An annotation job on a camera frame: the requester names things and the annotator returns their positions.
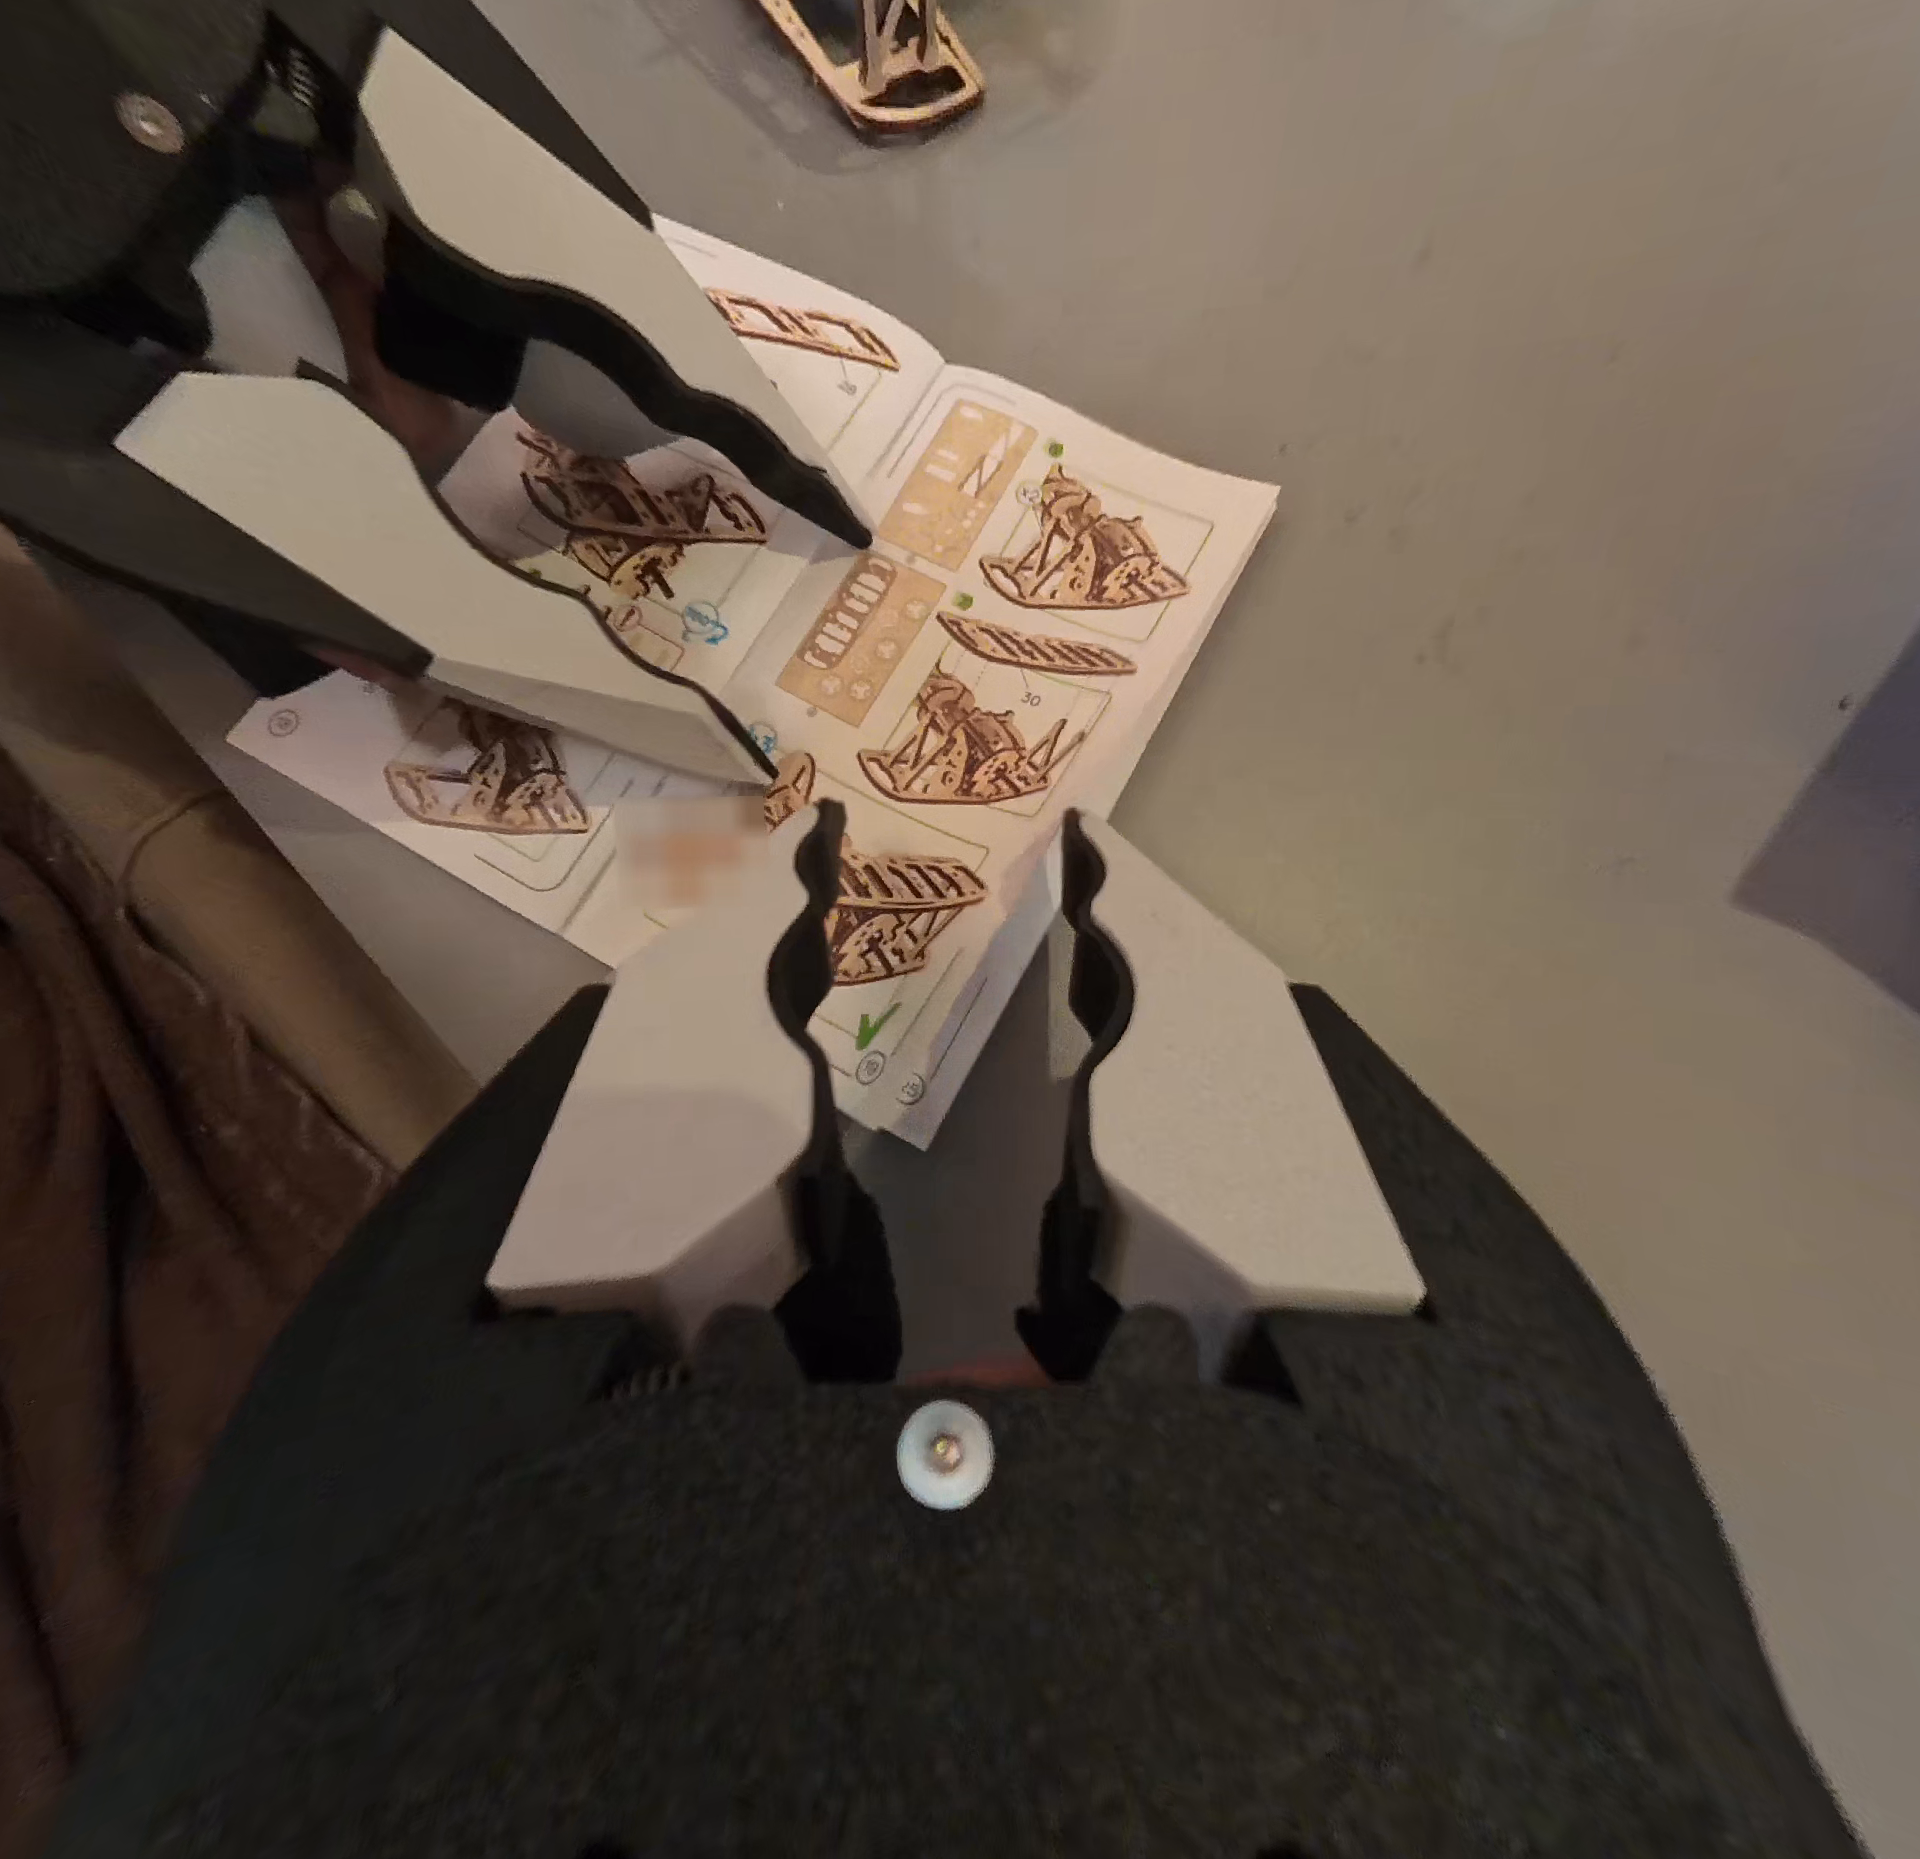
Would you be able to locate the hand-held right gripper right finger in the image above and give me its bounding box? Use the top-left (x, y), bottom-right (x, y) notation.
top-left (1017, 810), bottom-right (1428, 1382)

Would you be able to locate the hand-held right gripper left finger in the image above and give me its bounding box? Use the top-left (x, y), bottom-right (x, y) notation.
top-left (484, 800), bottom-right (904, 1382)

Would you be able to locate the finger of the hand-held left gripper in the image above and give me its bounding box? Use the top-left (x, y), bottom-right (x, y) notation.
top-left (114, 372), bottom-right (784, 790)
top-left (350, 26), bottom-right (878, 550)

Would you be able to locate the paper instruction booklet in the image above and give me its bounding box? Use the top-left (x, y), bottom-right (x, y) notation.
top-left (225, 216), bottom-right (1284, 1152)

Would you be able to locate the wooden model kit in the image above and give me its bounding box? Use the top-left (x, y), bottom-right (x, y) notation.
top-left (706, 0), bottom-right (991, 146)

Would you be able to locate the brown hoodie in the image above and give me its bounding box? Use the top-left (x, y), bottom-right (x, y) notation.
top-left (0, 525), bottom-right (384, 1823)

